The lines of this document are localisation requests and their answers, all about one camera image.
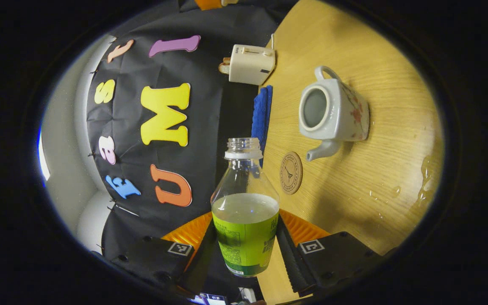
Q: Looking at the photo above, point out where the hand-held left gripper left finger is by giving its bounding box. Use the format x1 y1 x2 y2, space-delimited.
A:
100 211 218 299

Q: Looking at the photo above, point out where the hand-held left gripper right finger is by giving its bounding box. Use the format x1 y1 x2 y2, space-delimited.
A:
275 209 391 298

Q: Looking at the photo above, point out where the clear green-label water bottle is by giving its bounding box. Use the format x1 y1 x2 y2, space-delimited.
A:
211 138 280 278

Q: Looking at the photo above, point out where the round brown coaster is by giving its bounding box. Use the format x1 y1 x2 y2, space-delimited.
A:
280 152 303 195

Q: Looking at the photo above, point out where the white floral teacup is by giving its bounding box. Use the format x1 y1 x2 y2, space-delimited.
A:
298 66 370 162

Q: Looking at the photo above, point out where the computer monitor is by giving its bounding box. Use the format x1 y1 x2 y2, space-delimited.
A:
189 292 227 305

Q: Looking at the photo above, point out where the white toaster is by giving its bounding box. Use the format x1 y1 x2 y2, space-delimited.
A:
228 44 277 85

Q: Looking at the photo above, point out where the blue folded towel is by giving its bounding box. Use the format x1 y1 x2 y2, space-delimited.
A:
251 85 273 168

